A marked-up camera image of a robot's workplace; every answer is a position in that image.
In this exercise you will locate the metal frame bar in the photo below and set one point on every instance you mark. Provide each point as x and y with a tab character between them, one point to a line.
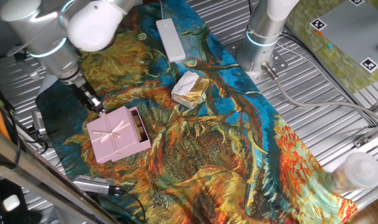
36	174

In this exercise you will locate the silver vented camera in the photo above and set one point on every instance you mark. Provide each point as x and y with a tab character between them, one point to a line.
92	185

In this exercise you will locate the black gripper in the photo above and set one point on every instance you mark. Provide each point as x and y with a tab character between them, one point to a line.
81	92

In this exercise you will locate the small blue block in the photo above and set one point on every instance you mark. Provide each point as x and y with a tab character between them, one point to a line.
330	46

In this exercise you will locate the gray marker board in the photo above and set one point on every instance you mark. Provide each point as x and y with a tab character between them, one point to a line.
353	31

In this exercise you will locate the white earbud case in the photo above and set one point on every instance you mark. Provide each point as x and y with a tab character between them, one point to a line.
11	203

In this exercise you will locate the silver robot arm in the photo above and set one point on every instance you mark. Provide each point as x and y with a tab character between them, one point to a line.
49	37

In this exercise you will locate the pink ribboned casing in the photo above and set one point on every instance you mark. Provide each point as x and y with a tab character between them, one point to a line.
103	146

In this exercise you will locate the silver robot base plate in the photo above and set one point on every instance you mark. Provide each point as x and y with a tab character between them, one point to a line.
280	63

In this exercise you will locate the silver side camera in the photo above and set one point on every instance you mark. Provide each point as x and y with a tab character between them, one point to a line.
38	123

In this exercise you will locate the tan cardboard box insert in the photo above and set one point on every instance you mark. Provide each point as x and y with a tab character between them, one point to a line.
138	124

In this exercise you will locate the pink inner gift box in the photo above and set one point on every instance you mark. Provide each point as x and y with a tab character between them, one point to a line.
146	143

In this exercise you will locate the white power strip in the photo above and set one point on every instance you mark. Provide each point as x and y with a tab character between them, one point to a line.
172	40

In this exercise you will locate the black computer mouse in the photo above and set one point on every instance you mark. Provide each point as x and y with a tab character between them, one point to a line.
32	218

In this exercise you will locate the translucent plastic cup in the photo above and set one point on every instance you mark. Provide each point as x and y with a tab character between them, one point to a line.
361	169

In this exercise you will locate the sunflower painting print cloth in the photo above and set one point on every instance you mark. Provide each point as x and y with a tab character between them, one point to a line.
207	149

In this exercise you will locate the gold tissue pack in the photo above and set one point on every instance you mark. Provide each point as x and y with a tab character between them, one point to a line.
189	90

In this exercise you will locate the green patterned mat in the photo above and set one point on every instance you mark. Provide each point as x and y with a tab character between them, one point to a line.
338	63

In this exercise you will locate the small orange block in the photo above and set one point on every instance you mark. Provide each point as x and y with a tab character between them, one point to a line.
319	32

